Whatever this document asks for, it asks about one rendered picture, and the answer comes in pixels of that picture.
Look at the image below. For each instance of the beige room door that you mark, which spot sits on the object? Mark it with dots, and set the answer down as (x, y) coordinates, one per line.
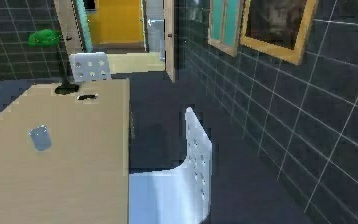
(169, 36)

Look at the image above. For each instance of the white perforated chair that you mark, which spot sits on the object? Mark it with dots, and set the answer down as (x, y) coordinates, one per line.
(89, 66)
(173, 193)

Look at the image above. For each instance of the small black flat object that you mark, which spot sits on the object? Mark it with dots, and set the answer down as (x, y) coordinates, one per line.
(87, 97)

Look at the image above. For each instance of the beige wooden table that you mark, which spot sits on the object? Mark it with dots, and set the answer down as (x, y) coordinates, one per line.
(73, 150)

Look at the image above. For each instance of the green shade desk lamp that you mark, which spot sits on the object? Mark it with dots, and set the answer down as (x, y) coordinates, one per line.
(47, 38)

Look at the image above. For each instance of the teal window wooden frame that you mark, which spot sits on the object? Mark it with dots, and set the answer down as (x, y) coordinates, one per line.
(225, 25)

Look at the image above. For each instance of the dark painting gold frame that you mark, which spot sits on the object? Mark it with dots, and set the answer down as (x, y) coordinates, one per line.
(277, 25)

